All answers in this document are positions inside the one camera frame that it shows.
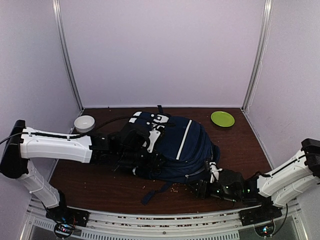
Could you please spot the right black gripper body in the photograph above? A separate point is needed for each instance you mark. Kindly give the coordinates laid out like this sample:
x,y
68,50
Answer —
x,y
204,184

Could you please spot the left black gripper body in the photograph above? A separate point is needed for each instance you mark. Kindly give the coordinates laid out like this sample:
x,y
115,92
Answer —
x,y
131,157

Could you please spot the navy blue backpack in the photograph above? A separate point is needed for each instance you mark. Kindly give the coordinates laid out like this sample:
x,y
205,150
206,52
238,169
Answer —
x,y
184,143

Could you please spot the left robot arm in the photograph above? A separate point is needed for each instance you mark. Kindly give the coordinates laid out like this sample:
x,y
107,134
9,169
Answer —
x,y
130,149

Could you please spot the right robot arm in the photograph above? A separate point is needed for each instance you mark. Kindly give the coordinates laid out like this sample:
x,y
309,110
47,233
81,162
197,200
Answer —
x,y
273,189

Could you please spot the green plate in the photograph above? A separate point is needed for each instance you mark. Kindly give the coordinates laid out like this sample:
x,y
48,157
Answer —
x,y
222,119

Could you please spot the white patterned bowl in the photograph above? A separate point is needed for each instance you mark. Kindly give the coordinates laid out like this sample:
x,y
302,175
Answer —
x,y
84,123

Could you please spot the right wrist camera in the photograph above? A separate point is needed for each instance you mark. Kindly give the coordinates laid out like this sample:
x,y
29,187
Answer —
x,y
214,171

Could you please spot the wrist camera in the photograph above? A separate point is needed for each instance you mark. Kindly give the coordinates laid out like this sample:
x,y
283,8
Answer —
x,y
214,171
154,135

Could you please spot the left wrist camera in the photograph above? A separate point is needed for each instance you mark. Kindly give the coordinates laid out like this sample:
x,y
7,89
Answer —
x,y
154,135

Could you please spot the front aluminium rail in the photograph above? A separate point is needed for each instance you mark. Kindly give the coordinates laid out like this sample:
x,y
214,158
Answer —
x,y
220,225

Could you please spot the left aluminium frame post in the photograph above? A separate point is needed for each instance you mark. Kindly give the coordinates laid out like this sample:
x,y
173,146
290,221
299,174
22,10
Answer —
x,y
65,53

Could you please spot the aluminium frame post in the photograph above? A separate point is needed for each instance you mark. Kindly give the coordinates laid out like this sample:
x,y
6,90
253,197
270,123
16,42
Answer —
x,y
65,53
261,47

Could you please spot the right aluminium frame post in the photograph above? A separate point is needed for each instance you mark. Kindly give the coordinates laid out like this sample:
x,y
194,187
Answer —
x,y
261,47

